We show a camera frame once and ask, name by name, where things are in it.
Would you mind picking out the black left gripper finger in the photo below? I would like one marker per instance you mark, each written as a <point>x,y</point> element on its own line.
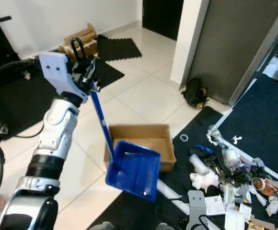
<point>94,69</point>

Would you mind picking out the blue plastic dustpan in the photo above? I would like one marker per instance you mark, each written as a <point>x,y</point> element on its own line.
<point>134,170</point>

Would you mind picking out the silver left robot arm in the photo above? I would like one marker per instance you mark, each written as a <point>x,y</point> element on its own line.
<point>57,134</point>

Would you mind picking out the black foam floor mat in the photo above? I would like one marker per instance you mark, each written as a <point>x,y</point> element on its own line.
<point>24,100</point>
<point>122,48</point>

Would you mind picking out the flattened brown cardboard pieces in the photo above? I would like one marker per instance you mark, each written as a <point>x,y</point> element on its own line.
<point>84,34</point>

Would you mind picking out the open brown cardboard box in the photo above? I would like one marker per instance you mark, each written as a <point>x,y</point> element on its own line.
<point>146,133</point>

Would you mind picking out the black backpack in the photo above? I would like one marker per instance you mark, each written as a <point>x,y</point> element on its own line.
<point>194,93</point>

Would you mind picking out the black carpet mat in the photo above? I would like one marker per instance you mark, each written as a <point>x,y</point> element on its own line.
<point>129,215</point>
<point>199,122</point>

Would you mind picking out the blue plastic scrap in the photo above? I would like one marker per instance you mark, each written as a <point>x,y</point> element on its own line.
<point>203,150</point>

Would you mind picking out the clear crumpled plastic bag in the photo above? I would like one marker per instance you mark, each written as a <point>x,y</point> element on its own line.
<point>215,136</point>

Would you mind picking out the clear plastic cup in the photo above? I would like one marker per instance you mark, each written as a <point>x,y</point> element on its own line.
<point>199,164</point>

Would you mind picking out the tall grey cabinet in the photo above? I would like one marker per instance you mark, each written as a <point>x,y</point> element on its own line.
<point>235,43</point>

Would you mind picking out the robot left leg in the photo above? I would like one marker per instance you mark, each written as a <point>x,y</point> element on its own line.
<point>111,226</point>

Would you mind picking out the robot leg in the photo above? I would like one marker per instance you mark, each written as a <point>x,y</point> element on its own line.
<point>111,226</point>
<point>164,226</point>

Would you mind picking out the white crumpled tissue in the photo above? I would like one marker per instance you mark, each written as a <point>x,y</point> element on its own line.
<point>204,179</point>

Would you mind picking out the small white plastic piece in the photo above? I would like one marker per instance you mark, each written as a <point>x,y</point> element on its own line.
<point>236,140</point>

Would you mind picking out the white crumpled plastic cup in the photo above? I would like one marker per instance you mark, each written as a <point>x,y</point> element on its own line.
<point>231,155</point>

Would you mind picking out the robot right leg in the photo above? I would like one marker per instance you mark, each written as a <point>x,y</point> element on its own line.
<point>164,226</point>

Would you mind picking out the dark carpet with tape border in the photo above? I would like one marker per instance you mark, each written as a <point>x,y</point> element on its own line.
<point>263,124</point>

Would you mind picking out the white paper card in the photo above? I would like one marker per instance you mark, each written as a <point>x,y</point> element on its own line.
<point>214,206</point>

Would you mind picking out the orange paper cup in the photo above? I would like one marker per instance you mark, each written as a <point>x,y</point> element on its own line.
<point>260,184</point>

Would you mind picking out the white envelope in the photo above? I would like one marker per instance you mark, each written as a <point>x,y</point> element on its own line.
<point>235,220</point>

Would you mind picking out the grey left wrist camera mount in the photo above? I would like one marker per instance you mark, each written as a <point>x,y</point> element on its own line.
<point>57,72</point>

